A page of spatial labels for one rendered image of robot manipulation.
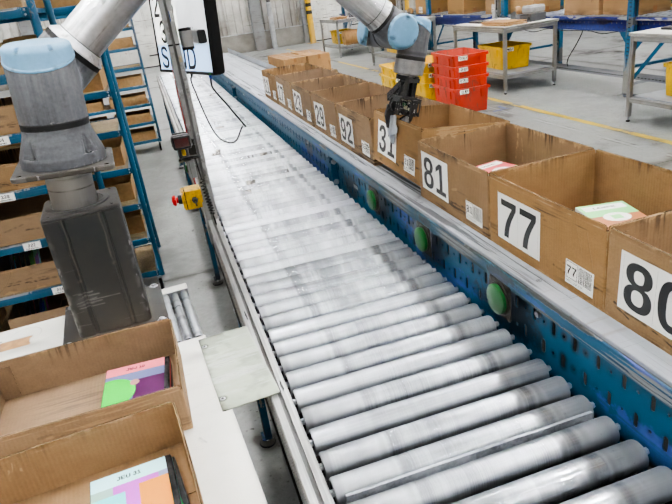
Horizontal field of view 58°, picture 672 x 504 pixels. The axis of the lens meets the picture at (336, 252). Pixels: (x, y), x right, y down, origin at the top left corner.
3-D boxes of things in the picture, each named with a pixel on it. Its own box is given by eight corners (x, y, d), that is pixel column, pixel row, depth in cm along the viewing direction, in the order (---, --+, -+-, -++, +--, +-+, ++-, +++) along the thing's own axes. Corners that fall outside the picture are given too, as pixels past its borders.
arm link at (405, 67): (391, 56, 184) (419, 60, 187) (388, 73, 185) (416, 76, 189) (402, 58, 176) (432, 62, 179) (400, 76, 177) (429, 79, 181)
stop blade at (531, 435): (351, 534, 99) (345, 494, 96) (588, 449, 110) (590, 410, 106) (352, 537, 99) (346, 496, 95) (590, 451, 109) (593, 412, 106)
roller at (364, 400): (294, 426, 119) (290, 406, 117) (524, 355, 131) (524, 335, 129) (300, 442, 115) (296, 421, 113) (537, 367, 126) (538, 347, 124)
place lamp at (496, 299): (484, 306, 137) (483, 279, 134) (489, 305, 137) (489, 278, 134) (501, 320, 131) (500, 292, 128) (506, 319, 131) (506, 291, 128)
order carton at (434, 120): (372, 157, 212) (372, 108, 206) (447, 150, 220) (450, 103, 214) (419, 186, 177) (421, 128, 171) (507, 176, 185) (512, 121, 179)
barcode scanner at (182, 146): (177, 166, 202) (169, 135, 199) (176, 163, 213) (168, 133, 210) (196, 162, 203) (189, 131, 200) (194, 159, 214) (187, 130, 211)
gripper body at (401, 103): (396, 117, 181) (403, 75, 177) (385, 112, 189) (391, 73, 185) (419, 119, 184) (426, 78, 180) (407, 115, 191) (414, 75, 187)
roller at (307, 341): (268, 359, 142) (264, 341, 140) (465, 303, 154) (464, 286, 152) (272, 370, 138) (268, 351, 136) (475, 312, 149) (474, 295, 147)
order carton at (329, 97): (314, 128, 283) (309, 91, 276) (372, 117, 290) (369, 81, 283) (339, 144, 248) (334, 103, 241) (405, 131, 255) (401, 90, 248)
